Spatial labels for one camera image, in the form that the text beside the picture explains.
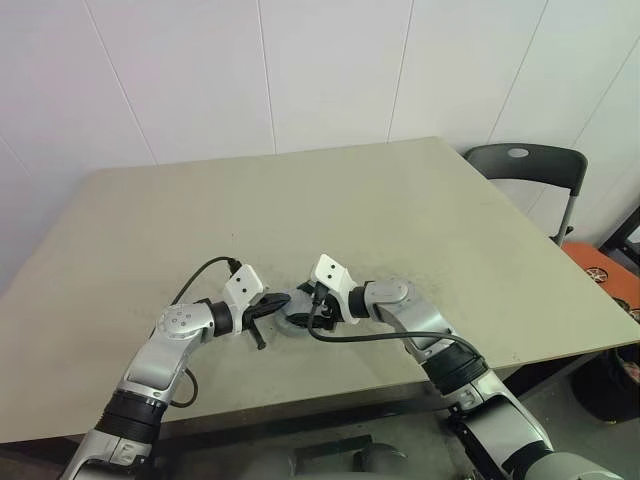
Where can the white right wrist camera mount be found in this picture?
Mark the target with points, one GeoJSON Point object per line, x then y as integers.
{"type": "Point", "coordinates": [330, 270]}

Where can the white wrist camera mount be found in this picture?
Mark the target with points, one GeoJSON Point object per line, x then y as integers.
{"type": "Point", "coordinates": [330, 270]}
{"type": "Point", "coordinates": [244, 282]}

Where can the black round bin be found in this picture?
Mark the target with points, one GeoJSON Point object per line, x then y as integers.
{"type": "Point", "coordinates": [600, 385]}

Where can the black metal frame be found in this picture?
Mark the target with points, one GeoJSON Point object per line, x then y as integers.
{"type": "Point", "coordinates": [625, 230]}

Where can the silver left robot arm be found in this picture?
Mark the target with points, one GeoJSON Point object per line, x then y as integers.
{"type": "Point", "coordinates": [175, 325]}

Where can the dark grey folding chair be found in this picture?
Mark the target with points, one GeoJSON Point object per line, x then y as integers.
{"type": "Point", "coordinates": [525, 162]}

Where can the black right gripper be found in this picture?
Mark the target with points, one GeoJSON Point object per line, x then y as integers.
{"type": "Point", "coordinates": [331, 314]}

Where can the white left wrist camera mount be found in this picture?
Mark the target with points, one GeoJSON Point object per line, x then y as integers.
{"type": "Point", "coordinates": [244, 282]}

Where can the grey motor housing copper coils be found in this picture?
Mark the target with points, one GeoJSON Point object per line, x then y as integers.
{"type": "Point", "coordinates": [290, 331]}

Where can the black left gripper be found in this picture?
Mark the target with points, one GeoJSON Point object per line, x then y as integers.
{"type": "Point", "coordinates": [256, 312]}

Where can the orange printed box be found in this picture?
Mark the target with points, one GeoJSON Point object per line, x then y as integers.
{"type": "Point", "coordinates": [595, 260]}

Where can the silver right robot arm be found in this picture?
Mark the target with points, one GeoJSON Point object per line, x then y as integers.
{"type": "Point", "coordinates": [395, 292]}

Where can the silver notched motor cover plate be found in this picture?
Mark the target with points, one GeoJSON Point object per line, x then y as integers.
{"type": "Point", "coordinates": [295, 306]}

